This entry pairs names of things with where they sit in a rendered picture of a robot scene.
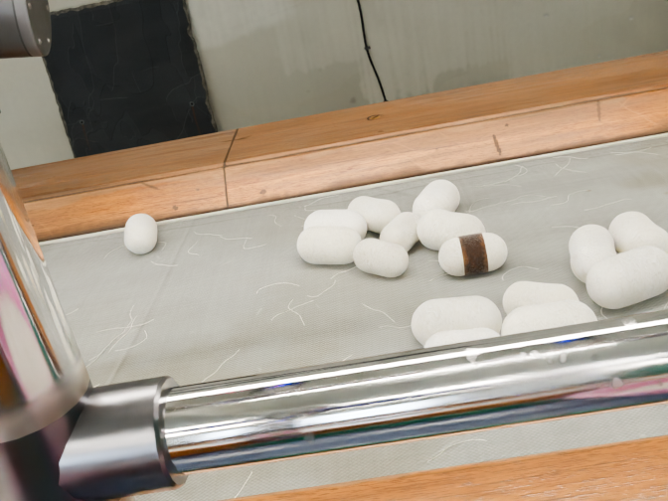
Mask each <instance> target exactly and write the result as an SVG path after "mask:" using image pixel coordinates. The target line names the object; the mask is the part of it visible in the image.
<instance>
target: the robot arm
mask: <svg viewBox="0 0 668 501"><path fill-rule="evenodd" d="M51 43H52V27H51V16H50V7H49V2H48V0H0V59H12V58H30V57H45V56H47V55H48V54H49V52H50V49H51Z"/></svg>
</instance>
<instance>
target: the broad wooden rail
mask: <svg viewBox="0 0 668 501"><path fill-rule="evenodd" d="M663 133H668V51H662V52H657V53H651V54H646V55H640V56H635V57H629V58H624V59H618V60H613V61H608V62H602V63H597V64H591V65H586V66H580V67H575V68H569V69H564V70H558V71H553V72H547V73H542V74H536V75H531V76H525V77H520V78H514V79H509V80H504V81H499V82H493V83H483V84H478V85H472V86H467V87H461V88H456V89H450V90H445V91H439V92H434V93H428V94H423V95H417V96H412V97H406V98H401V99H395V100H390V101H385V102H379V103H374V104H368V105H363V106H357V107H352V108H346V109H341V110H335V111H330V112H324V113H319V114H313V115H308V116H302V117H297V118H291V119H286V120H281V121H276V122H270V123H265V124H259V125H254V126H248V127H243V128H237V129H232V130H226V131H221V132H215V133H210V134H204V135H199V136H193V137H188V138H182V139H177V140H172V141H166V142H161V143H155V144H150V145H144V146H139V147H133V148H128V149H122V150H117V151H111V152H106V153H100V154H95V155H90V156H85V157H79V158H74V159H68V160H63V161H57V162H52V163H46V164H41V165H35V166H30V167H24V168H19V169H13V170H11V172H12V174H13V177H14V180H15V182H16V185H17V188H18V190H19V193H20V196H21V198H22V201H23V203H24V206H25V209H26V211H27V214H28V217H29V219H30V222H31V225H32V227H33V230H34V232H35V235H36V238H37V240H38V243H41V242H47V241H52V240H58V239H64V238H70V237H75V236H81V235H87V234H93V233H98V232H104V231H110V230H115V229H121V228H125V225H126V222H127V221H128V220H129V218H131V217H132V216H134V215H136V214H146V215H148V216H150V217H151V218H153V219H154V221H155V222H161V221H167V220H173V219H179V218H184V217H190V216H196V215H201V214H207V213H213V212H219V211H223V210H229V209H235V208H241V207H246V206H252V205H258V204H264V203H269V202H275V201H281V200H286V199H292V198H298V197H304V196H309V195H315V194H321V193H327V192H332V191H338V190H344V189H350V188H355V187H361V186H367V185H372V184H378V183H384V182H390V181H395V180H401V179H407V178H412V177H417V176H423V175H429V174H434V173H440V172H446V171H452V170H457V169H463V168H469V167H475V166H480V165H486V164H492V163H498V162H503V161H509V160H515V159H520V158H526V157H532V156H538V155H543V154H549V153H555V152H561V151H566V150H572V149H578V148H584V147H589V146H595V145H600V144H605V143H611V142H617V141H623V140H628V139H634V138H640V137H646V136H651V135H657V134H663Z"/></svg>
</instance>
